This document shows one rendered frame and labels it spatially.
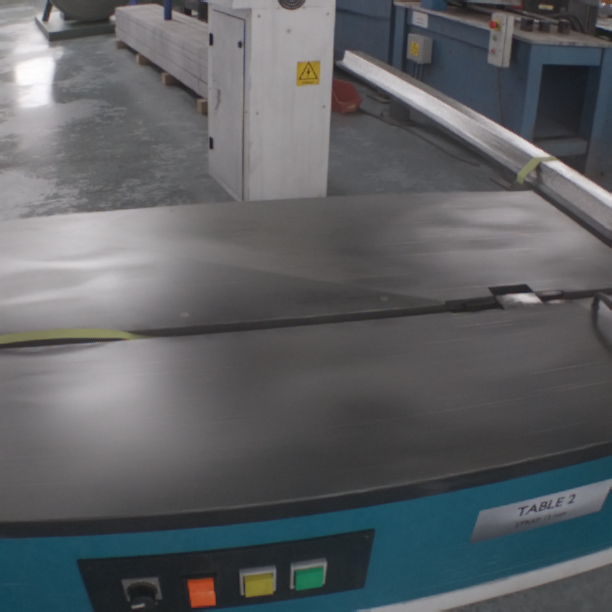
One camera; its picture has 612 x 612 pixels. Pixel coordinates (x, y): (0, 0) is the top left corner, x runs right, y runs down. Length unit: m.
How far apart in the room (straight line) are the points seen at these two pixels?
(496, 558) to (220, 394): 0.32
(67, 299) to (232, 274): 0.20
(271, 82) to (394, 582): 2.16
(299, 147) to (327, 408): 2.17
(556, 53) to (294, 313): 2.68
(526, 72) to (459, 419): 2.64
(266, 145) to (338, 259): 1.84
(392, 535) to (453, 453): 0.09
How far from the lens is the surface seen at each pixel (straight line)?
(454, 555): 0.68
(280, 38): 2.59
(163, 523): 0.54
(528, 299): 0.83
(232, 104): 2.76
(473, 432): 0.62
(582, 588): 1.50
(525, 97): 3.19
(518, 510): 0.66
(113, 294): 0.79
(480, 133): 0.83
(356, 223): 0.95
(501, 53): 3.19
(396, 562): 0.65
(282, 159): 2.72
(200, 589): 0.60
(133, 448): 0.59
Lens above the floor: 1.13
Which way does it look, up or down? 30 degrees down
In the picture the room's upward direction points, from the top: 2 degrees clockwise
